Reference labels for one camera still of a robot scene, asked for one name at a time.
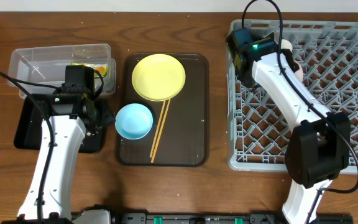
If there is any wooden chopstick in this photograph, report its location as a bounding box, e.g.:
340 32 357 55
151 100 171 164
149 101 166 158

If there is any yellow round plate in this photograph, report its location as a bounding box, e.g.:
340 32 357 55
131 54 186 101

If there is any light blue bowl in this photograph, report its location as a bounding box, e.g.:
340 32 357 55
115 103 154 140

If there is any grey plastic dishwasher rack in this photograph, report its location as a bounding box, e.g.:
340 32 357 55
225 20 358 174

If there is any dark brown serving tray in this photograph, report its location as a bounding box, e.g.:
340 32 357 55
116 53 209 167

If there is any clear plastic waste bin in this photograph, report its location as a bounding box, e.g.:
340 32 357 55
8 44 116 95

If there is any green snack wrapper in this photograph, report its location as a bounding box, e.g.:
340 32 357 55
71 63 108 78

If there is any small white cup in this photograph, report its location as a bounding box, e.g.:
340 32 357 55
280 39 293 52

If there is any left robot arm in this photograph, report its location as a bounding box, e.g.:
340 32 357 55
14 94 114 223

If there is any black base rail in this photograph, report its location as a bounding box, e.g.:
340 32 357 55
73 203 354 224

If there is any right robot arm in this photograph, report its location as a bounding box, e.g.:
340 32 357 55
226 28 350 223

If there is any pink white bowl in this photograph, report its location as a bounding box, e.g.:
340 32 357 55
295 62 304 82

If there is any black rectangular waste tray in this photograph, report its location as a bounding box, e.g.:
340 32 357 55
14 99 106 154

